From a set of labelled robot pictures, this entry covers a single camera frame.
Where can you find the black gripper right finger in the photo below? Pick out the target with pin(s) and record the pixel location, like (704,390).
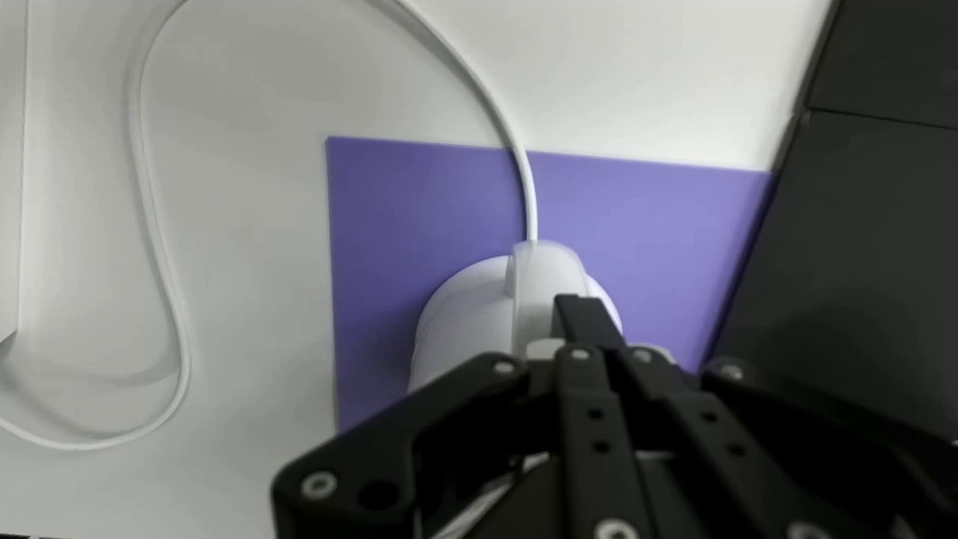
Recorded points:
(779,451)

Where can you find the purple rectangular mat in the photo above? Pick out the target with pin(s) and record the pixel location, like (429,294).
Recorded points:
(649,240)

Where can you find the white computer mouse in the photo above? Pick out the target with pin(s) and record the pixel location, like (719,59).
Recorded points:
(469,310)

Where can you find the black table board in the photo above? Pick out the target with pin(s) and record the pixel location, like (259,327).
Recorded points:
(870,250)

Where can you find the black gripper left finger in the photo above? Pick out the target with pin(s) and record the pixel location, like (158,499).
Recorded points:
(450,451)

